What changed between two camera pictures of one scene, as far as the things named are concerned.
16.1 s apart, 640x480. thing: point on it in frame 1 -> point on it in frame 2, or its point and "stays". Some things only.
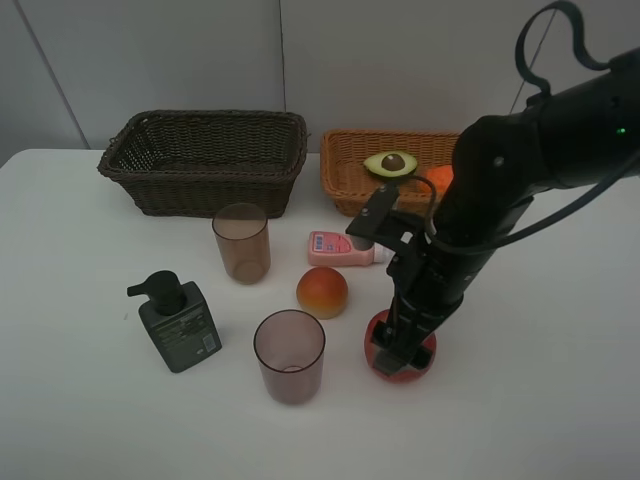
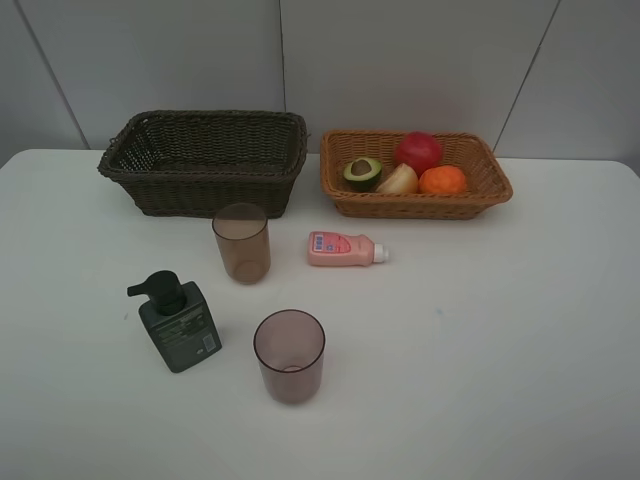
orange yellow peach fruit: (322, 293) -> (402, 179)
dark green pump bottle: (178, 318) stays
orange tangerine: (441, 176) stays
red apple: (407, 374) -> (418, 150)
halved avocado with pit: (391, 163) -> (363, 174)
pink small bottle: (338, 249) stays
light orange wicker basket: (352, 184) stays
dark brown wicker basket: (190, 162) stays
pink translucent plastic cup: (290, 345) stays
